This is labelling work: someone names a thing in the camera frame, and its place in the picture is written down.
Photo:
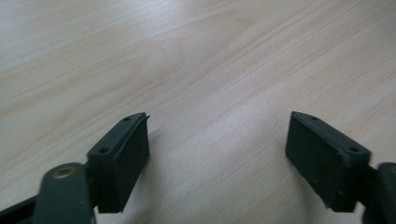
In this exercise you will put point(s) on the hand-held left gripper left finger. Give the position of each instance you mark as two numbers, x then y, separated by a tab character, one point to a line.
121	161

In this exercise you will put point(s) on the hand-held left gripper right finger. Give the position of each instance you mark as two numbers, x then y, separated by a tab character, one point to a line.
327	161

